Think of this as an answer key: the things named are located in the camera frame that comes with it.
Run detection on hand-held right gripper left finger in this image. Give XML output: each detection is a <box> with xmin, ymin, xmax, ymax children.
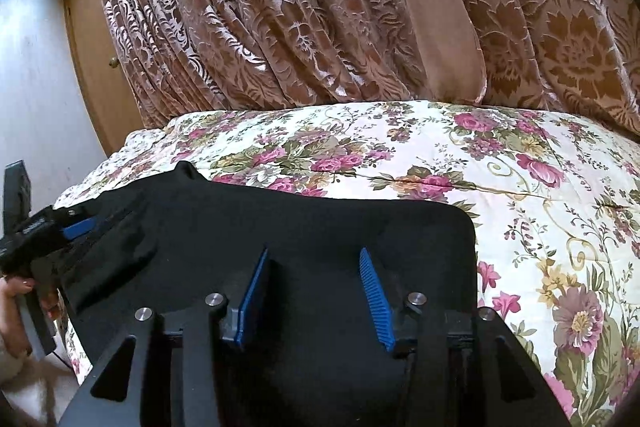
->
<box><xmin>60</xmin><ymin>248</ymin><xmax>271</xmax><ymax>427</ymax></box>

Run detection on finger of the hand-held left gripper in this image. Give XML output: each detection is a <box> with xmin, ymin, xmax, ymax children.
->
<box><xmin>52</xmin><ymin>206</ymin><xmax>99</xmax><ymax>242</ymax></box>

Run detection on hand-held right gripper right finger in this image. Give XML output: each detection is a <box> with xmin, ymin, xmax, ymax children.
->
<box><xmin>360</xmin><ymin>248</ymin><xmax>571</xmax><ymax>427</ymax></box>

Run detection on black pants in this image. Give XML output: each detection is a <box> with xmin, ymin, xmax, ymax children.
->
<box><xmin>52</xmin><ymin>161</ymin><xmax>478</xmax><ymax>427</ymax></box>

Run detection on person's left forearm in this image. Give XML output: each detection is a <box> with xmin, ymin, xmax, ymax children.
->
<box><xmin>0</xmin><ymin>343</ymin><xmax>28</xmax><ymax>384</ymax></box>

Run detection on person's left hand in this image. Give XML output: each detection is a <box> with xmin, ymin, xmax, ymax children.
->
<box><xmin>0</xmin><ymin>278</ymin><xmax>62</xmax><ymax>359</ymax></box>

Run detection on wooden door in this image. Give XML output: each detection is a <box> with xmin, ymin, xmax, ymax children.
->
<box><xmin>62</xmin><ymin>0</ymin><xmax>143</xmax><ymax>158</ymax></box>

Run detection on floral bedspread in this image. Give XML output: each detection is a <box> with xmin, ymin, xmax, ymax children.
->
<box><xmin>52</xmin><ymin>99</ymin><xmax>640</xmax><ymax>427</ymax></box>

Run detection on brown patterned curtain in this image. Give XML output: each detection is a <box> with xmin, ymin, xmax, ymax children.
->
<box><xmin>92</xmin><ymin>0</ymin><xmax>487</xmax><ymax>130</ymax></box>
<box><xmin>420</xmin><ymin>0</ymin><xmax>640</xmax><ymax>135</ymax></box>

